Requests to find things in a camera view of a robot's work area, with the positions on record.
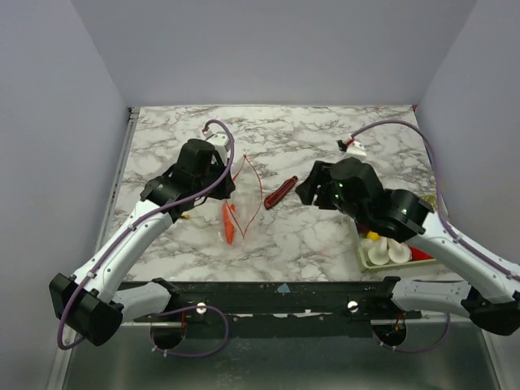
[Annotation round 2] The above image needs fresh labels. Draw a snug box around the clear zip top bag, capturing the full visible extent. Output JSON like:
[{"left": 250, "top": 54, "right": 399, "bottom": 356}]
[{"left": 217, "top": 154, "right": 264, "bottom": 249}]

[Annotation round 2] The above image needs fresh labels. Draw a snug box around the orange toy carrot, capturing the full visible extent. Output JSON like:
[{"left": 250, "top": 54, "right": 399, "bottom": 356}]
[{"left": 222, "top": 201, "right": 235, "bottom": 245}]

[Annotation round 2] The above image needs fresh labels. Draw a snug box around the yellow toy bell pepper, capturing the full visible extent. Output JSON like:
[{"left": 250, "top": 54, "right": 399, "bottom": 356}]
[{"left": 366, "top": 232, "right": 381, "bottom": 242}]

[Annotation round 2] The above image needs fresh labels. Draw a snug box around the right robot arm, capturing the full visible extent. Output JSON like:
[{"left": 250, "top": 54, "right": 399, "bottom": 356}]
[{"left": 296, "top": 158, "right": 519, "bottom": 336}]

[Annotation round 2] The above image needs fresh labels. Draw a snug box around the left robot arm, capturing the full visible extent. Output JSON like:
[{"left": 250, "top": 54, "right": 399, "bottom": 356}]
[{"left": 49, "top": 133, "right": 235, "bottom": 350}]

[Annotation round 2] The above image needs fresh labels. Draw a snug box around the red black utility knife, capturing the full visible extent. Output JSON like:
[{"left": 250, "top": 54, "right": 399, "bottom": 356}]
[{"left": 263, "top": 175, "right": 298, "bottom": 210}]

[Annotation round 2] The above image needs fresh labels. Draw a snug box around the white toy garlic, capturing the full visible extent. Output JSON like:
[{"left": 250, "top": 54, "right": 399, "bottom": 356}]
[
  {"left": 361, "top": 237, "right": 390, "bottom": 266},
  {"left": 388, "top": 239, "right": 411, "bottom": 264}
]

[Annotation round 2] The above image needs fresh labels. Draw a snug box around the beige plastic basket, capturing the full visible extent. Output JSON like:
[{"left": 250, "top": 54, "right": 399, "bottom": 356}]
[{"left": 349, "top": 219, "right": 436, "bottom": 272}]

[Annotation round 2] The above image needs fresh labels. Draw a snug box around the red toy pepper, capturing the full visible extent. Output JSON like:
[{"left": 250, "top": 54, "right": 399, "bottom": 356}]
[{"left": 409, "top": 247, "right": 433, "bottom": 261}]

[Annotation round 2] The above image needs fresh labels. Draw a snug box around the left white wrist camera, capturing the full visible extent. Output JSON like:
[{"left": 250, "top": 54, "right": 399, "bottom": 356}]
[{"left": 203, "top": 130, "right": 231, "bottom": 164}]

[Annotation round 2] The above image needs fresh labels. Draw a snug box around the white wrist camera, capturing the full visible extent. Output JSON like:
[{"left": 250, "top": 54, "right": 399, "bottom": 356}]
[
  {"left": 203, "top": 130, "right": 231, "bottom": 164},
  {"left": 336, "top": 139, "right": 366, "bottom": 159}
]

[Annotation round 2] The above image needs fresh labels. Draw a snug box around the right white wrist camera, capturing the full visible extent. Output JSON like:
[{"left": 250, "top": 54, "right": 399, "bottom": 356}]
[{"left": 336, "top": 139, "right": 366, "bottom": 159}]

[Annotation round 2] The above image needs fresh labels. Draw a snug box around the black mounting rail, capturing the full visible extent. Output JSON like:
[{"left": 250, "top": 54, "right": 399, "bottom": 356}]
[{"left": 138, "top": 277, "right": 422, "bottom": 339}]

